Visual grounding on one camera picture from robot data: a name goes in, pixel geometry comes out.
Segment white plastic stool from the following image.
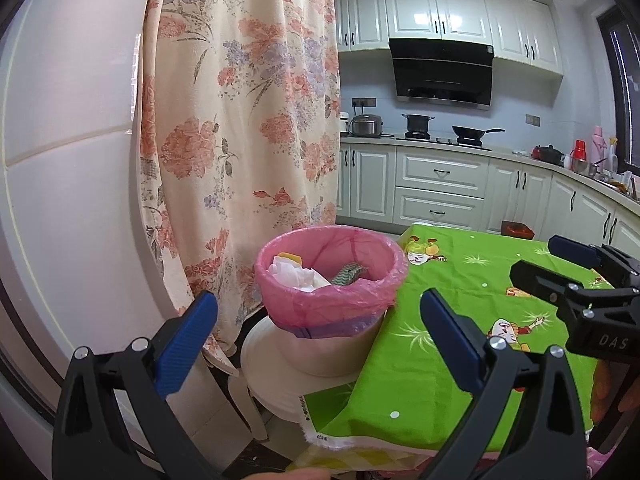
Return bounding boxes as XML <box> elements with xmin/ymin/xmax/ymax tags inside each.
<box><xmin>227</xmin><ymin>317</ymin><xmax>361</xmax><ymax>441</ymax></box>

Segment black frying pan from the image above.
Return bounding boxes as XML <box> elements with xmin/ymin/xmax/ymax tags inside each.
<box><xmin>451</xmin><ymin>126</ymin><xmax>506</xmax><ymax>142</ymax></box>

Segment green striped cloth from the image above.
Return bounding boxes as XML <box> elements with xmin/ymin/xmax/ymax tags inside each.
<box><xmin>330</xmin><ymin>262</ymin><xmax>368</xmax><ymax>286</ymax></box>

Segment white wall cabinets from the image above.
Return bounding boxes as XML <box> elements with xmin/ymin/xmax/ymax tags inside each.
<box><xmin>334</xmin><ymin>0</ymin><xmax>565</xmax><ymax>78</ymax></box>

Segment yellow patterned cloth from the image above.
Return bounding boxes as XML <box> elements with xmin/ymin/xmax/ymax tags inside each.
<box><xmin>287</xmin><ymin>442</ymin><xmax>436</xmax><ymax>473</ymax></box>

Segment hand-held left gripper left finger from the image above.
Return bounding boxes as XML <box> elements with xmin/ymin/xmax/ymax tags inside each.
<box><xmin>52</xmin><ymin>291</ymin><xmax>221</xmax><ymax>480</ymax></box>

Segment person's right hand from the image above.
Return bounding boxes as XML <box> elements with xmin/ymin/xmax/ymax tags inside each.
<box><xmin>590</xmin><ymin>360</ymin><xmax>626</xmax><ymax>423</ymax></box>

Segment pink printed cloth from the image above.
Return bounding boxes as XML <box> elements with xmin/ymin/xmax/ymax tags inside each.
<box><xmin>587</xmin><ymin>447</ymin><xmax>623</xmax><ymax>480</ymax></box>

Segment black range hood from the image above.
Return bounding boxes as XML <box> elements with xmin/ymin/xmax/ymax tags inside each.
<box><xmin>389</xmin><ymin>38</ymin><xmax>496</xmax><ymax>111</ymax></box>

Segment trash bin with pink bag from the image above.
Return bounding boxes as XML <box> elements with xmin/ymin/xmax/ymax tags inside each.
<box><xmin>254</xmin><ymin>226</ymin><xmax>410</xmax><ymax>378</ymax></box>

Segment small bin with red bag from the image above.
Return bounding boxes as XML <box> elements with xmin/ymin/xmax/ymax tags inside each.
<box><xmin>500</xmin><ymin>220</ymin><xmax>535</xmax><ymax>240</ymax></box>

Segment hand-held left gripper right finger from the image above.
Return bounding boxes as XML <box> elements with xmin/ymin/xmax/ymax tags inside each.
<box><xmin>417</xmin><ymin>289</ymin><xmax>588</xmax><ymax>480</ymax></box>

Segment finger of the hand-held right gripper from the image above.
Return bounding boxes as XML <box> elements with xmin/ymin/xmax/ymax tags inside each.
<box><xmin>547</xmin><ymin>235</ymin><xmax>640</xmax><ymax>286</ymax></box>
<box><xmin>510</xmin><ymin>260</ymin><xmax>608</xmax><ymax>318</ymax></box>

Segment white base cabinets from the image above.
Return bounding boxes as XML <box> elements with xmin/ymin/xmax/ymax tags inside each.
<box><xmin>336</xmin><ymin>140</ymin><xmax>640</xmax><ymax>261</ymax></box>

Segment gas stove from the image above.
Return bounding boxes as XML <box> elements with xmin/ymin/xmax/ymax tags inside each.
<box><xmin>395</xmin><ymin>131</ymin><xmax>493</xmax><ymax>150</ymax></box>

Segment green printed tablecloth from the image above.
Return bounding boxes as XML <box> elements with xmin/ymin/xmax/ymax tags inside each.
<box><xmin>300</xmin><ymin>222</ymin><xmax>640</xmax><ymax>456</ymax></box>

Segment silver rice cooker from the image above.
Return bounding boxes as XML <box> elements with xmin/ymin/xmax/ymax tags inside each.
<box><xmin>348</xmin><ymin>114</ymin><xmax>385</xmax><ymax>137</ymax></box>

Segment black cooking pot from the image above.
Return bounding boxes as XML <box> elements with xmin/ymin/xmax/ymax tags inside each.
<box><xmin>401</xmin><ymin>113</ymin><xmax>435</xmax><ymax>133</ymax></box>

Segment dark framed window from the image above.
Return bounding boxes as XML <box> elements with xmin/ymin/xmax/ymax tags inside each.
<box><xmin>597</xmin><ymin>5</ymin><xmax>640</xmax><ymax>176</ymax></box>

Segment white tissue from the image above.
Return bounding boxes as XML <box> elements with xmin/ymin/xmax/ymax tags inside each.
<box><xmin>267</xmin><ymin>255</ymin><xmax>331</xmax><ymax>291</ymax></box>

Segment floral curtain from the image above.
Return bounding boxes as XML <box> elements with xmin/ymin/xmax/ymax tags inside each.
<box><xmin>132</xmin><ymin>0</ymin><xmax>343</xmax><ymax>361</ymax></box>

